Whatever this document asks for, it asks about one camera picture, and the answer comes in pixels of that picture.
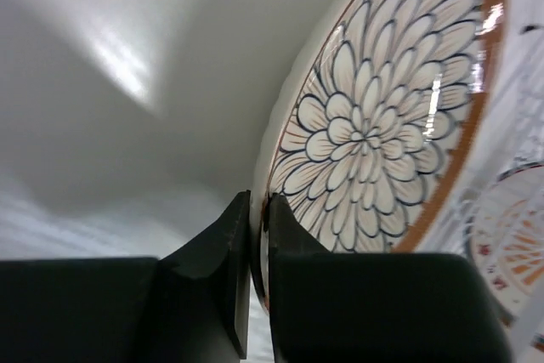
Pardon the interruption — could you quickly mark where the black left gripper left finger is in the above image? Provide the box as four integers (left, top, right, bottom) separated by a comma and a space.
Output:
1, 191, 250, 362

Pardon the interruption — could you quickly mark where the white wire dish rack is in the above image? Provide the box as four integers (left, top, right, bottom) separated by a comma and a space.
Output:
445, 23, 543, 362

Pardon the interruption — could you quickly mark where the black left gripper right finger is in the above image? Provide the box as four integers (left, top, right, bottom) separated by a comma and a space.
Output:
265, 195, 513, 363

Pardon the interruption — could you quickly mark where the green rimmed sunburst plate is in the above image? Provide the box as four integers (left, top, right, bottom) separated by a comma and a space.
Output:
465, 162, 543, 324

